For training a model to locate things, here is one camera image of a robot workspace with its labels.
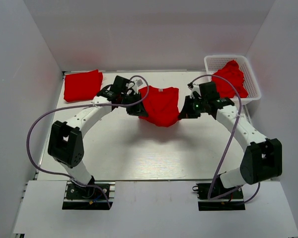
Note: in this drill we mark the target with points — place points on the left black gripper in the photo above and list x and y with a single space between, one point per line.
138 109

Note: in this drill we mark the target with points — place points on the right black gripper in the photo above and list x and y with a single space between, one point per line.
187 112

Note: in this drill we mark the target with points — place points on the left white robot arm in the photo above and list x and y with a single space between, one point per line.
66 137

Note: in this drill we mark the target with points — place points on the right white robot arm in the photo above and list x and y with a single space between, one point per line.
262 157

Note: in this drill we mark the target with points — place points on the red t shirts in basket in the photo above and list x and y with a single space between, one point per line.
235 76

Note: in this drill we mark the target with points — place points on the folded red t shirt stack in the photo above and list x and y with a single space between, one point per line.
82 86

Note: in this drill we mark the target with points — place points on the white plastic basket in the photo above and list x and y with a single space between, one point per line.
215 62

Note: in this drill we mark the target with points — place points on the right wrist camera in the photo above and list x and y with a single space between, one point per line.
195 91

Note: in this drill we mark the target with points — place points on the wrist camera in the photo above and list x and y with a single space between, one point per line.
134 86
195 91

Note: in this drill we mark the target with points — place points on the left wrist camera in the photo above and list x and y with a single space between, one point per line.
134 86

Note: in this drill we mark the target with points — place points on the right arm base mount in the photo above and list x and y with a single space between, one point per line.
222 199

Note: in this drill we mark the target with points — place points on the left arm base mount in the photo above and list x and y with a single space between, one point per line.
88 198

